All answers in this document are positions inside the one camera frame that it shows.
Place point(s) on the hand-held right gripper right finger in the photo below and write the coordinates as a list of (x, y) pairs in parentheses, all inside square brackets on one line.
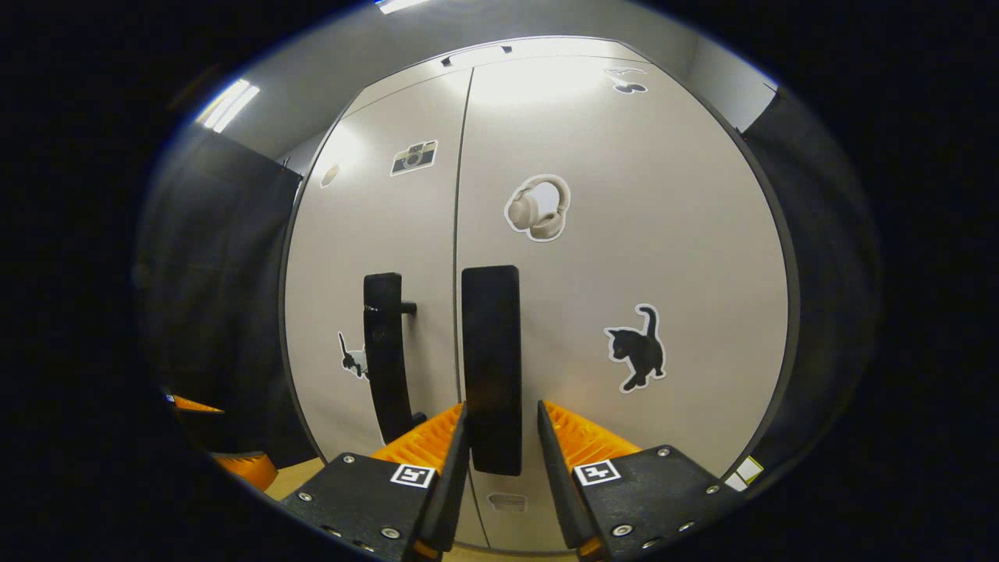
[(558, 484)]

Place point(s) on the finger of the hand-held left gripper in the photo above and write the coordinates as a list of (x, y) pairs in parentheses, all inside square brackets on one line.
[(248, 470), (195, 405)]

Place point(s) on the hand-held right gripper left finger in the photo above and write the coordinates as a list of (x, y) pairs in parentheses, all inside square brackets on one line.
[(449, 484)]

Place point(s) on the white cabinet door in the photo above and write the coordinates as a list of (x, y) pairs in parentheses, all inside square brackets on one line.
[(351, 257), (663, 234)]

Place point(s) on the white double-door shoe cabinet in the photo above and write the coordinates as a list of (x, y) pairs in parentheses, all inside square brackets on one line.
[(794, 328)]

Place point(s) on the black backdrop cloth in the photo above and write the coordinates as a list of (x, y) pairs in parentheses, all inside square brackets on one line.
[(218, 297)]

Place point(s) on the yellow book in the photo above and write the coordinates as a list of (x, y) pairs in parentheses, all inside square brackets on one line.
[(749, 468)]

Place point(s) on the narrow ceiling light panel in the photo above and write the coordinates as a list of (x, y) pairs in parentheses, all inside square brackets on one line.
[(226, 105)]

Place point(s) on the large ceiling light panel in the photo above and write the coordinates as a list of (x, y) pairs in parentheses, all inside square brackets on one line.
[(399, 5)]

